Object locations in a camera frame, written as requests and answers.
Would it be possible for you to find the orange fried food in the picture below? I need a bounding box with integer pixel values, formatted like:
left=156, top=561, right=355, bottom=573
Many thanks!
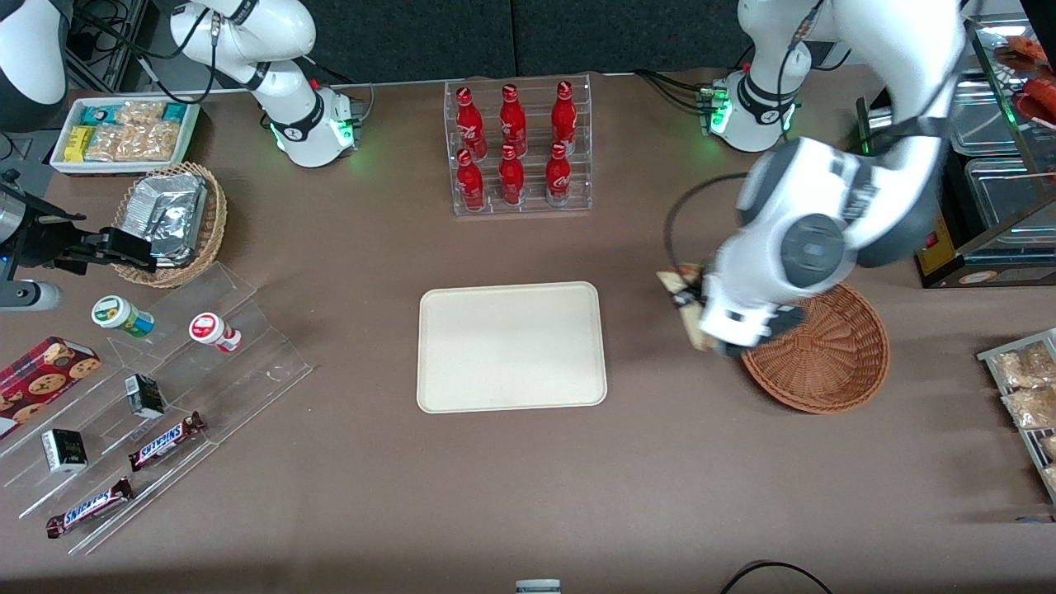
left=994, top=35, right=1056, bottom=125

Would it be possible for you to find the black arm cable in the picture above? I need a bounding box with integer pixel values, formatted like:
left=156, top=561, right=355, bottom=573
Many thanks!
left=70, top=0, right=222, bottom=106

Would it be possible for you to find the small black carton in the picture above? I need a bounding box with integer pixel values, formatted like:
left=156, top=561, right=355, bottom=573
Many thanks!
left=125, top=374, right=166, bottom=419
left=41, top=428, right=88, bottom=474

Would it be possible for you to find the grey wire rack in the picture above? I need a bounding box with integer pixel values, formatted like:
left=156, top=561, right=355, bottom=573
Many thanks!
left=977, top=328, right=1056, bottom=504

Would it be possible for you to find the red cola bottle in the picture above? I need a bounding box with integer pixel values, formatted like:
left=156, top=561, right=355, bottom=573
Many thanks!
left=545, top=142, right=573, bottom=207
left=498, top=144, right=526, bottom=206
left=456, top=148, right=486, bottom=212
left=455, top=86, right=488, bottom=159
left=551, top=80, right=578, bottom=153
left=498, top=83, right=528, bottom=158

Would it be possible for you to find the brown Snickers bar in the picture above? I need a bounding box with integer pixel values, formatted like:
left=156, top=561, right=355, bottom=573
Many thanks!
left=128, top=411, right=207, bottom=473
left=45, top=478, right=134, bottom=540

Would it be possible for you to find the light tan wicker basket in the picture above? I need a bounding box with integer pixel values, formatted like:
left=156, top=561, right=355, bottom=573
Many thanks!
left=111, top=161, right=229, bottom=289

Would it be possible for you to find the black glass food warmer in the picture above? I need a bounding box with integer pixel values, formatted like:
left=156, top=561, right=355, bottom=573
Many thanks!
left=856, top=12, right=1056, bottom=290

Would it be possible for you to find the steel warmer pan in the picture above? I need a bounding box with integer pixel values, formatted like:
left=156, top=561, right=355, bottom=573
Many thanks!
left=965, top=157, right=1056, bottom=236
left=949, top=78, right=1032, bottom=153

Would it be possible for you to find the black looped cable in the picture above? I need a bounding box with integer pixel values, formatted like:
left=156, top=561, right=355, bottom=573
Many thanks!
left=720, top=560, right=832, bottom=594

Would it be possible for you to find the red cookie box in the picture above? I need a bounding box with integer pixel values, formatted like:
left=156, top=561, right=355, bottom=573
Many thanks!
left=0, top=336, right=102, bottom=441

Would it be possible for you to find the brown round wicker basket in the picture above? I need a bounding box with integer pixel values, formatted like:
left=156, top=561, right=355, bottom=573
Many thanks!
left=740, top=280, right=891, bottom=414

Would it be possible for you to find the clear acrylic stepped stand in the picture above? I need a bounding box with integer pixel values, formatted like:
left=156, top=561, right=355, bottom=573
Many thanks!
left=0, top=262, right=314, bottom=555

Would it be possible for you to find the silver foil packet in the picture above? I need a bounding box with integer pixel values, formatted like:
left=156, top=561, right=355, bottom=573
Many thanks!
left=124, top=173, right=209, bottom=269

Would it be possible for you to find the clear bag of crackers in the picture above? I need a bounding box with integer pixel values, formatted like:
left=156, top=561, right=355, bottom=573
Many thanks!
left=115, top=101, right=166, bottom=126
left=85, top=124, right=133, bottom=163
left=125, top=122, right=184, bottom=163

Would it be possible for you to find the red-lid white cup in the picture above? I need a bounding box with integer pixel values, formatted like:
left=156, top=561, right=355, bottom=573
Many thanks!
left=189, top=312, right=243, bottom=354

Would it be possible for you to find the triangular sandwich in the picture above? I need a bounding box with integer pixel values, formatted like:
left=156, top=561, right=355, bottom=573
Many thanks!
left=658, top=264, right=717, bottom=353

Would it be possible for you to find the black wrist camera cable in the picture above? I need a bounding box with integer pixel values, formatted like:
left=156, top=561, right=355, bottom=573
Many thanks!
left=664, top=172, right=747, bottom=277

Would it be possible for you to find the clear acrylic bottle rack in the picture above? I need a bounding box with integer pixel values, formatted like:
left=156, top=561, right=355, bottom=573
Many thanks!
left=443, top=73, right=593, bottom=217

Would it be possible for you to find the cream rectangular tray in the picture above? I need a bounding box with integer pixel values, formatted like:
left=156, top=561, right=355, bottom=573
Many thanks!
left=417, top=281, right=608, bottom=414

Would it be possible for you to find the green-lid white cup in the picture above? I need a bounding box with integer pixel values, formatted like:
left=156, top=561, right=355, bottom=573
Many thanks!
left=91, top=295, right=156, bottom=339

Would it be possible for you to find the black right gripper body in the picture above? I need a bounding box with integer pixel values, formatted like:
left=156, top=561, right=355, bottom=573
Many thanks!
left=0, top=186, right=90, bottom=271

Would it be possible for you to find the white rectangular snack box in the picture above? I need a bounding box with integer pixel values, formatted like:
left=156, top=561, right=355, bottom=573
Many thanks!
left=49, top=97, right=203, bottom=176

